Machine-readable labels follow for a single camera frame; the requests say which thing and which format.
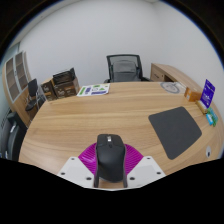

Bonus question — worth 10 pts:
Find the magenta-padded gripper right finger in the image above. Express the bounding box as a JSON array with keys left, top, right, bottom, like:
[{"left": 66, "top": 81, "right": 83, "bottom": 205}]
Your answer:
[{"left": 123, "top": 143, "right": 167, "bottom": 189}]

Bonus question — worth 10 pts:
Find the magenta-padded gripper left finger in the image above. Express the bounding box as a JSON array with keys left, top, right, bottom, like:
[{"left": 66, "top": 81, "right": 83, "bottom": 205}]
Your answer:
[{"left": 57, "top": 143, "right": 100, "bottom": 189}]

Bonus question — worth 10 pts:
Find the black computer mouse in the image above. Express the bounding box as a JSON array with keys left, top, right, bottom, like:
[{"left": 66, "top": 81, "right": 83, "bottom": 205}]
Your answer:
[{"left": 95, "top": 133, "right": 128, "bottom": 184}]

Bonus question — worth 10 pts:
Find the dark grey mouse pad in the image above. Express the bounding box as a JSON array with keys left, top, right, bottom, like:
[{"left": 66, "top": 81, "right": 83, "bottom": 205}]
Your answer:
[{"left": 147, "top": 106, "right": 203, "bottom": 161}]

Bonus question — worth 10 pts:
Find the black high-back office chair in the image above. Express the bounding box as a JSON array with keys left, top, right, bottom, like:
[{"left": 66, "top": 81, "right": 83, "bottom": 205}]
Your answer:
[{"left": 0, "top": 111, "right": 28, "bottom": 162}]

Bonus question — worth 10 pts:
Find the large brown cardboard box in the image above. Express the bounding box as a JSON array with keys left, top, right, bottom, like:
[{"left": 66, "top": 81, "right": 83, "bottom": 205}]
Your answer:
[{"left": 51, "top": 77, "right": 81, "bottom": 99}]

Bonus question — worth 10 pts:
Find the small blue box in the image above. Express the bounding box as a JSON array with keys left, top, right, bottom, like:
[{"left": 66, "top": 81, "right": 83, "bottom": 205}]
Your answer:
[{"left": 205, "top": 113, "right": 215, "bottom": 126}]

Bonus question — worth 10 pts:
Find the white printed paper sheet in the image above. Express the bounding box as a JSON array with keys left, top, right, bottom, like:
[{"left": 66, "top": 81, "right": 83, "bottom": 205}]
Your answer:
[{"left": 76, "top": 83, "right": 111, "bottom": 98}]

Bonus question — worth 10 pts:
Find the small brown cardboard box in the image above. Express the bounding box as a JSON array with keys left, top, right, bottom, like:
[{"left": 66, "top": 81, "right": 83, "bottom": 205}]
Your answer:
[{"left": 41, "top": 79, "right": 58, "bottom": 102}]

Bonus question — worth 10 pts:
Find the small tan box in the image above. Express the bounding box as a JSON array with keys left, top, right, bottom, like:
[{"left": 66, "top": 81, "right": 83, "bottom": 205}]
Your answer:
[{"left": 195, "top": 99, "right": 209, "bottom": 115}]

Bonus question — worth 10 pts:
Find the round grey disc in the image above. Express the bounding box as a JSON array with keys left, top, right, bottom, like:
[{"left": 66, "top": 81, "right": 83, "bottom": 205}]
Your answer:
[{"left": 160, "top": 81, "right": 181, "bottom": 94}]

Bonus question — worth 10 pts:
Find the green box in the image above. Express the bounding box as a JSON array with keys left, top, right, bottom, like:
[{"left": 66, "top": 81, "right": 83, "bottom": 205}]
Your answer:
[{"left": 207, "top": 107, "right": 219, "bottom": 128}]

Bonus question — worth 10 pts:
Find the orange cardboard box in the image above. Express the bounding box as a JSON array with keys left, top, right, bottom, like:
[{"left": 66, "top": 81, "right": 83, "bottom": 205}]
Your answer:
[{"left": 184, "top": 86, "right": 203, "bottom": 103}]

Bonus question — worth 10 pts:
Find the small black chair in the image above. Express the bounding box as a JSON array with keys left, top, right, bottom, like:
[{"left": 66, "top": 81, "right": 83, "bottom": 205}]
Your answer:
[{"left": 25, "top": 78, "right": 47, "bottom": 113}]

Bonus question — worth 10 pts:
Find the black open box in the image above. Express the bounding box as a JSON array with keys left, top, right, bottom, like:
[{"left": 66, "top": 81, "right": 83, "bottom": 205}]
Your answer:
[{"left": 52, "top": 67, "right": 76, "bottom": 86}]

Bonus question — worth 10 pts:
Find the purple standing sign card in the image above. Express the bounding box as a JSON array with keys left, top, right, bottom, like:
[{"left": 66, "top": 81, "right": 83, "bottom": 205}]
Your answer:
[{"left": 200, "top": 78, "right": 216, "bottom": 109}]

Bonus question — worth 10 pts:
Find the wooden side desk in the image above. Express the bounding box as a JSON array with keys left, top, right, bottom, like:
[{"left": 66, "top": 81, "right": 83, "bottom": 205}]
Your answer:
[{"left": 149, "top": 62, "right": 204, "bottom": 93}]

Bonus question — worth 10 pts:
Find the black mesh office chair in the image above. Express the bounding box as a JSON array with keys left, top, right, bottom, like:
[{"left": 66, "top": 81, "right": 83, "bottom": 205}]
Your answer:
[{"left": 103, "top": 54, "right": 151, "bottom": 84}]

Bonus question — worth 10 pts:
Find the wooden shelf unit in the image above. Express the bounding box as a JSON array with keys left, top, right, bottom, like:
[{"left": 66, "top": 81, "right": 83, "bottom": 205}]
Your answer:
[{"left": 2, "top": 50, "right": 38, "bottom": 128}]

